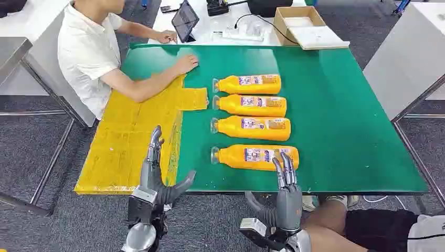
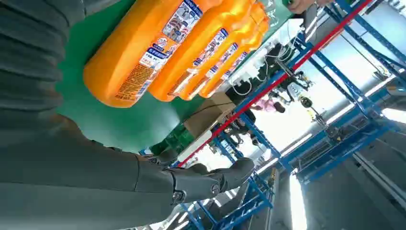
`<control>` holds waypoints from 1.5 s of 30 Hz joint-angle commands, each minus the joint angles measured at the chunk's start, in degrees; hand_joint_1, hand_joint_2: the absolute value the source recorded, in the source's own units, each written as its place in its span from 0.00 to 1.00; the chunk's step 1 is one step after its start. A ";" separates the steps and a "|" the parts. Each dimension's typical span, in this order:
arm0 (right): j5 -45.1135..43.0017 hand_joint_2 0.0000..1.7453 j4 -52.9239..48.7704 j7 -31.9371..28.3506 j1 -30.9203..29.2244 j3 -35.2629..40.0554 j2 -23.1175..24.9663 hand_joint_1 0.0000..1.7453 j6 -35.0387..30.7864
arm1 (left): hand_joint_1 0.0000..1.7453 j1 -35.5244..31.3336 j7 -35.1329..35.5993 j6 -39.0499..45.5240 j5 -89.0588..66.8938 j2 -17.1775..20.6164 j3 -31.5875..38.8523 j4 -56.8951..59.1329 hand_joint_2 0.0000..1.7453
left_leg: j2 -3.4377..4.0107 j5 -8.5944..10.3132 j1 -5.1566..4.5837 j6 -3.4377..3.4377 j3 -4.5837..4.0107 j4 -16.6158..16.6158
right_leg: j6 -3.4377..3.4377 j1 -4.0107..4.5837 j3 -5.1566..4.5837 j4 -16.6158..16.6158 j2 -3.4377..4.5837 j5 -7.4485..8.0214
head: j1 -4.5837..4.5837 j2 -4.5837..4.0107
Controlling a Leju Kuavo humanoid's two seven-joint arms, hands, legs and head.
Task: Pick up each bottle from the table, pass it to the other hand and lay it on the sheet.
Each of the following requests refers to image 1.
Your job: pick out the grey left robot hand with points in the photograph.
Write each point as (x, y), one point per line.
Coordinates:
(151, 175)

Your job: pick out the person's left hand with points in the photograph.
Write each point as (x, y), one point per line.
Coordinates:
(167, 36)

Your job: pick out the person's right hand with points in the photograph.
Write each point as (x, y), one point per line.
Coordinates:
(187, 64)

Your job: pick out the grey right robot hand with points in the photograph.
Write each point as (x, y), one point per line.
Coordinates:
(289, 208)

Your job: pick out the orange drink bottle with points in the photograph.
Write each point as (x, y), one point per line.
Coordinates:
(229, 85)
(229, 128)
(231, 106)
(233, 158)

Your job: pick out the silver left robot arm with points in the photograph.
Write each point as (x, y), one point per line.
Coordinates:
(140, 238)

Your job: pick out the white sports shoe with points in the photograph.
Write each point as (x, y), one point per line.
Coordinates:
(309, 203)
(342, 200)

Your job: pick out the black tablet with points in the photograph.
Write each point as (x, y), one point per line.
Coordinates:
(184, 21)

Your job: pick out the black phone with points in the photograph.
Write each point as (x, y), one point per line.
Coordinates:
(170, 8)

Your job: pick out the yellow sheet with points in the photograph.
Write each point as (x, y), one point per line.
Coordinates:
(121, 146)

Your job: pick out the white desk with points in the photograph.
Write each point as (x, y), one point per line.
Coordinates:
(212, 26)

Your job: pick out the black charger device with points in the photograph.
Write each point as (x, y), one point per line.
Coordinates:
(217, 8)

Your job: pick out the white power strip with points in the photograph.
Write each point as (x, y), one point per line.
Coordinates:
(240, 34)

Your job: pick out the person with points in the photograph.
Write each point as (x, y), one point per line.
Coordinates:
(87, 52)
(375, 229)

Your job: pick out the green table mat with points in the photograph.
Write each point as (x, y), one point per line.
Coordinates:
(330, 121)

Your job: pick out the black bag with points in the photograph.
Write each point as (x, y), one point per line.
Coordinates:
(269, 7)

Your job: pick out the cardboard box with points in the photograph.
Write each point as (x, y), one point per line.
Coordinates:
(280, 24)

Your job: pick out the white cabinet table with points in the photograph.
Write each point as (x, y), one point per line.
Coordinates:
(406, 59)
(38, 21)

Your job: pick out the white foam board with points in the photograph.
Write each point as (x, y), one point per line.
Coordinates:
(318, 37)

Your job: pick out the steel table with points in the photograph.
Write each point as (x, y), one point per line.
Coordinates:
(12, 52)

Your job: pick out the blue stand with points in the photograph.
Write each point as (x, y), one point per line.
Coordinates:
(401, 7)

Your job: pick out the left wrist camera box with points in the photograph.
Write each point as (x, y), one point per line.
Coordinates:
(140, 205)

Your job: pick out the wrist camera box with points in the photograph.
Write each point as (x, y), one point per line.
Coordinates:
(253, 229)
(140, 205)

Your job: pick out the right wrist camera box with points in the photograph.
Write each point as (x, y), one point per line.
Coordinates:
(253, 229)

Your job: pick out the steel table frame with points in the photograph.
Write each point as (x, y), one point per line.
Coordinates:
(413, 153)

